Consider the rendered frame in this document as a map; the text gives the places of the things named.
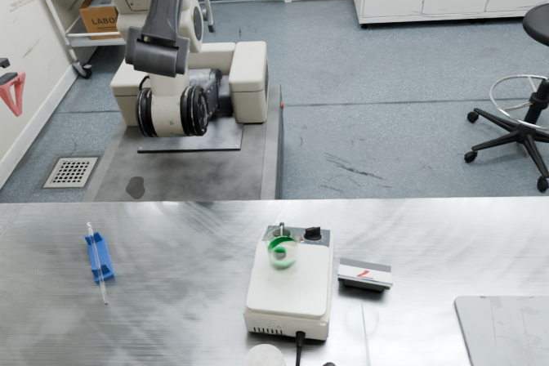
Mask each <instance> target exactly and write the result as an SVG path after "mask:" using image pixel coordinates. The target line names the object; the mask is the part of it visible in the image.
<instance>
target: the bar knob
mask: <svg viewBox="0 0 549 366"><path fill-rule="evenodd" d="M304 238H305V239H308V240H313V241H315V240H320V239H321V238H322V235H321V233H320V225H316V226H313V227H310V228H307V229H306V232H305V233H304Z"/></svg>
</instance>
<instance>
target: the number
mask: <svg viewBox="0 0 549 366"><path fill-rule="evenodd" d="M339 274H340V275H349V276H354V277H359V278H364V279H372V280H377V281H382V282H387V283H391V277H390V274H387V273H382V272H376V271H371V270H362V269H358V268H353V267H348V266H341V269H340V273H339Z"/></svg>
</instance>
